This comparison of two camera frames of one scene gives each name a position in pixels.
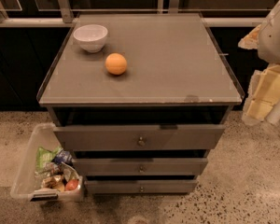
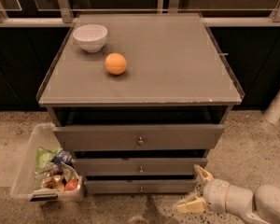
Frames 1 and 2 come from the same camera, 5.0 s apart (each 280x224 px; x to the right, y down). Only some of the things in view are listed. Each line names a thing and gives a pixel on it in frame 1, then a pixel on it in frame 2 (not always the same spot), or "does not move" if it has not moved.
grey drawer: x=141 y=166 does not move
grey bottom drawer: x=141 y=186 does not move
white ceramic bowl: x=91 y=37 does not move
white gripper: x=274 y=42 to x=216 y=194
